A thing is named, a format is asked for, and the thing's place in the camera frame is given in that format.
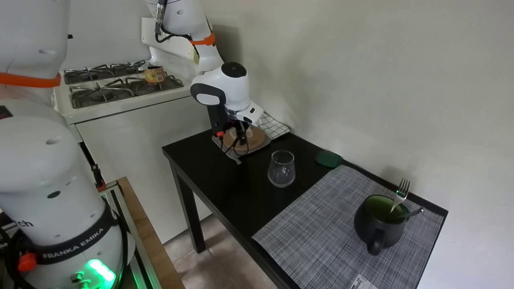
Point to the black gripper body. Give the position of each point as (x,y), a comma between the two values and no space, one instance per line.
(222,118)

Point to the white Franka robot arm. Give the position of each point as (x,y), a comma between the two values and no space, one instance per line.
(48,187)

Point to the round wooden coaster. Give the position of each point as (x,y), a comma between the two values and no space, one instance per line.
(264,142)

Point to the green square coaster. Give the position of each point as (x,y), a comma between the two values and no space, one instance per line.
(328,160)

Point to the grey pot holder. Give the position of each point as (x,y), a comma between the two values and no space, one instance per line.
(251,157)

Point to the white checkered dish towel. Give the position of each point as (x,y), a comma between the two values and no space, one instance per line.
(273,126)

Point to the black table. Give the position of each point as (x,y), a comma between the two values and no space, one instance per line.
(225,182)

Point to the clear drinking glass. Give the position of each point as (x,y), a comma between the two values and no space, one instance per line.
(281,171)

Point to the white gas stove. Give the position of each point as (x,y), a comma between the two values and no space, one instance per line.
(122,139)

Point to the wooden plank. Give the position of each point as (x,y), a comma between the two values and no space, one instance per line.
(146,242)

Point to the black rod with red clamp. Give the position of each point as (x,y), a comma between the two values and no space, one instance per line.
(95,171)

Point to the grey woven placemat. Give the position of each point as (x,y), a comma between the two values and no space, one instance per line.
(331,247)

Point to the black mug with green inside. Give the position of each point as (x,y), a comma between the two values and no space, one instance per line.
(378,227)

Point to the clear plastic fork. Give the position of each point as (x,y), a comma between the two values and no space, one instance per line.
(402,190)

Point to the white paper label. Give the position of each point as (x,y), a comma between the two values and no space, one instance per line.
(363,283)

